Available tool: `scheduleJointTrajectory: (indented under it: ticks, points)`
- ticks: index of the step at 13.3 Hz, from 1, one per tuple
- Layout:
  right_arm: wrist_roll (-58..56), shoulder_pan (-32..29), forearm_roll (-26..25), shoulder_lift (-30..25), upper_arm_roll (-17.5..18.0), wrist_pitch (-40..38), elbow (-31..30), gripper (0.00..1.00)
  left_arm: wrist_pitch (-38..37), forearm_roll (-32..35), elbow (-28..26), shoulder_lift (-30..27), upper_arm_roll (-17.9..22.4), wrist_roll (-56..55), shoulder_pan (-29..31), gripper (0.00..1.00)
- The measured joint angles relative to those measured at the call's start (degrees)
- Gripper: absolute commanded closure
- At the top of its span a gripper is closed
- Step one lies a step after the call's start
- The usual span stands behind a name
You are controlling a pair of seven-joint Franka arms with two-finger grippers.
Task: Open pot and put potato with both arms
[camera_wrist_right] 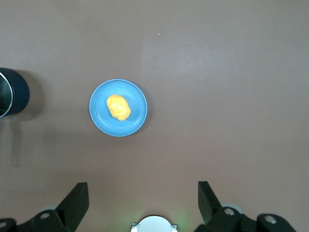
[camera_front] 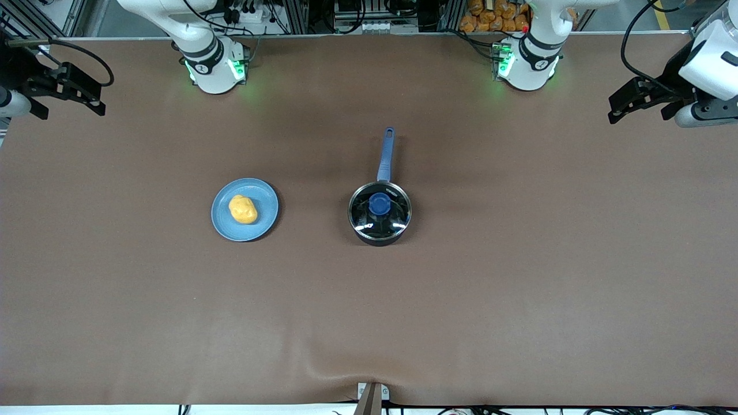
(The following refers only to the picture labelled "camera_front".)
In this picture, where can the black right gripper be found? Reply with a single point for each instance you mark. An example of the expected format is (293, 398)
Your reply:
(17, 70)

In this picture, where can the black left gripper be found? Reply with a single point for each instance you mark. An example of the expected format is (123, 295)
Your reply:
(673, 74)

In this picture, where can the yellow potato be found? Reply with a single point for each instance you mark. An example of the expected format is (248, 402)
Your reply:
(243, 209)

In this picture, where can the glass lid with blue knob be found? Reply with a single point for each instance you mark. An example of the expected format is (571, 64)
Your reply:
(398, 222)

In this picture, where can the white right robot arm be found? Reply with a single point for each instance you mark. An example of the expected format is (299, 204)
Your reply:
(210, 69)

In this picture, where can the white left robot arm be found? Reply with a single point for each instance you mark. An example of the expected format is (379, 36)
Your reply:
(533, 63)

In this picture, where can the bag of orange snacks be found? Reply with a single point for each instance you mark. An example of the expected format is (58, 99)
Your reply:
(490, 17)

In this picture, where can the blue round plate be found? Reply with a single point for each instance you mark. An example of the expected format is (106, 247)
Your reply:
(259, 225)

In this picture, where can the white electronics rack unit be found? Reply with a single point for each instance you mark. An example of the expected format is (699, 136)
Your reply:
(375, 23)

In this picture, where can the brown table mat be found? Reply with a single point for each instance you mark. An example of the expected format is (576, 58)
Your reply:
(461, 334)

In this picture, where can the metal table clamp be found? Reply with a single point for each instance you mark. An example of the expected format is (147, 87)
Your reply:
(369, 400)

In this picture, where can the aluminium corner frame rail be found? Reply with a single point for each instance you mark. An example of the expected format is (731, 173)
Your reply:
(700, 26)

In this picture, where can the aluminium frame post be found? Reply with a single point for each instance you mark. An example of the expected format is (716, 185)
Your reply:
(295, 14)

